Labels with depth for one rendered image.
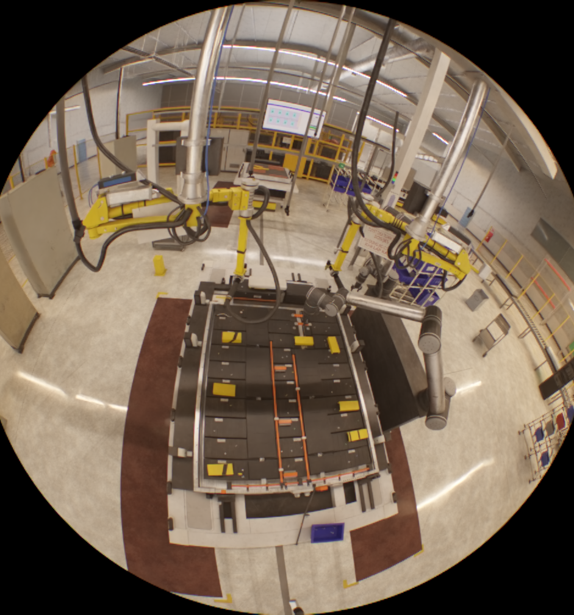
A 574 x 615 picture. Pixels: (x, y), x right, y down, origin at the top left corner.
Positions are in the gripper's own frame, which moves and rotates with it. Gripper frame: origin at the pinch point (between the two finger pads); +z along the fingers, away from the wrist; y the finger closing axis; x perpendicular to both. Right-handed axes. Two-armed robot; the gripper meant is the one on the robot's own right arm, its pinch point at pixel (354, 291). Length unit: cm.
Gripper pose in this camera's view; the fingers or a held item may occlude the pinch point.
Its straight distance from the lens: 278.8
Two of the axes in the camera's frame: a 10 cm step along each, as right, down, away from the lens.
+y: 9.7, 0.6, 2.3
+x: -1.0, -7.5, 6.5
